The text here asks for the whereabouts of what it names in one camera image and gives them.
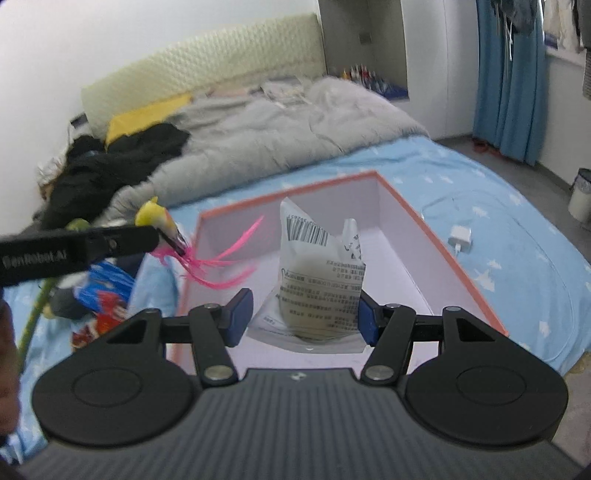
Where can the white phone charger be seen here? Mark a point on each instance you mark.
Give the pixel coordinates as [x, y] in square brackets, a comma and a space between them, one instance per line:
[460, 238]

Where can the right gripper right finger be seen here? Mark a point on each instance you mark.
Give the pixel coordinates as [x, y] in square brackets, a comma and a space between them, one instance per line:
[388, 330]

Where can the orange cardboard shoe box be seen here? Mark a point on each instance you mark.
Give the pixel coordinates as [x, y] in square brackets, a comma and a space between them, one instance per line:
[406, 263]

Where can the person's left hand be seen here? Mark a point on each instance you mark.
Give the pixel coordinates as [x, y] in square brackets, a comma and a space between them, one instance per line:
[9, 375]

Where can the red snack packet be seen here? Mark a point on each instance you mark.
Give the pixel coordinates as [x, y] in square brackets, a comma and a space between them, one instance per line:
[84, 336]

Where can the black clothing pile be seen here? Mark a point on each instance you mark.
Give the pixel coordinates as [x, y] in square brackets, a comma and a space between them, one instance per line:
[94, 172]

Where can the white trash bin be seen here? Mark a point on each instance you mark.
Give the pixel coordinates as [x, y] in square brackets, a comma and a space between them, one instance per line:
[580, 202]

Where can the white printed plastic bag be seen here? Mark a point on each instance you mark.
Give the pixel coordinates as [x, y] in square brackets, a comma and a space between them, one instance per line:
[314, 306]

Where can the green long plush toy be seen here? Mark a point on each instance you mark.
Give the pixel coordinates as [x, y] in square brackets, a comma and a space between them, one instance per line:
[43, 296]

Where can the grey quilt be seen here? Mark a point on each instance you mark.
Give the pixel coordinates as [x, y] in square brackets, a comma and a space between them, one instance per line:
[240, 139]

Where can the grey penguin plush toy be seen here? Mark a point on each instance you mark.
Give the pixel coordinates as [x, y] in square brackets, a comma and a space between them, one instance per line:
[64, 298]

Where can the blue plastic snack bag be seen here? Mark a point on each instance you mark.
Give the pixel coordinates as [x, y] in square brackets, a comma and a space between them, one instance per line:
[107, 290]

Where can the yellow pillow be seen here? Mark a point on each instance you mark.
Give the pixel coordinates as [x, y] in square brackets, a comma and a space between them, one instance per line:
[137, 120]

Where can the yellow pink feather toy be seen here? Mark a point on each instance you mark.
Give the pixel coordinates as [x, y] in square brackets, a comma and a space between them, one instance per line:
[172, 244]

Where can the blue star bedsheet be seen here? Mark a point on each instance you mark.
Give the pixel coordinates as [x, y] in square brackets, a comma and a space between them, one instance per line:
[534, 278]

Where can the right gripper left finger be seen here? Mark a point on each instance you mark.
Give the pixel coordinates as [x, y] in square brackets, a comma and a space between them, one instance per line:
[213, 329]

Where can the small bottles on shelf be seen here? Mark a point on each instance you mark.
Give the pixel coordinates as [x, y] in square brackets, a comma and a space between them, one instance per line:
[360, 74]

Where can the blue curtain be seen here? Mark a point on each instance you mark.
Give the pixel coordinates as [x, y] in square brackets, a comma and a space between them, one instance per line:
[511, 109]

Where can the hanging grey clothes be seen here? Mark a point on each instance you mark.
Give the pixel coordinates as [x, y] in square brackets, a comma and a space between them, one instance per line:
[516, 17]

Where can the beige padded headboard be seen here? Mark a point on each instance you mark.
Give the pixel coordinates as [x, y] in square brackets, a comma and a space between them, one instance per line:
[245, 54]

